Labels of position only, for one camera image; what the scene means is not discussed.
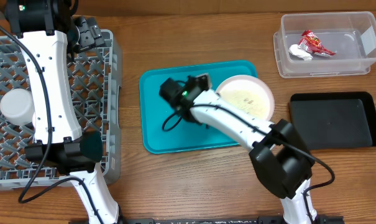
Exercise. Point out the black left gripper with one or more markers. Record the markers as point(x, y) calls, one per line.
point(94, 35)

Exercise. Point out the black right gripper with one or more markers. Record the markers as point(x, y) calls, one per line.
point(192, 83)

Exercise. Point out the white plate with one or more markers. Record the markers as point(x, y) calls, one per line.
point(248, 94)

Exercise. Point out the grey bowl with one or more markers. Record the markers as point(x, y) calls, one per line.
point(17, 106)

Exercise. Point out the white napkin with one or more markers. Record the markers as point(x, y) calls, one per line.
point(300, 53)

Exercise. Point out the red foil wrapper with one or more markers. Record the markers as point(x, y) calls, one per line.
point(310, 43)

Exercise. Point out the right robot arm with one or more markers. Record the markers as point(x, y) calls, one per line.
point(281, 161)

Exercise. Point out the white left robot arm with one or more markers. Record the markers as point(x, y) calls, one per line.
point(49, 35)

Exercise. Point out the grey dishwasher rack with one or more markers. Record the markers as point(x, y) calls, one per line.
point(94, 84)

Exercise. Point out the teal serving tray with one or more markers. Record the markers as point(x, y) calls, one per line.
point(186, 136)

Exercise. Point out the pink cup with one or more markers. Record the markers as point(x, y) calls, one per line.
point(34, 120)

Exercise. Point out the black tray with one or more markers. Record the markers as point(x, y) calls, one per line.
point(337, 120)

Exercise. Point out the clear plastic bin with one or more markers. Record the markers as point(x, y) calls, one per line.
point(330, 22)

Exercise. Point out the white label on bin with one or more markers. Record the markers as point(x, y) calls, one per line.
point(369, 40)

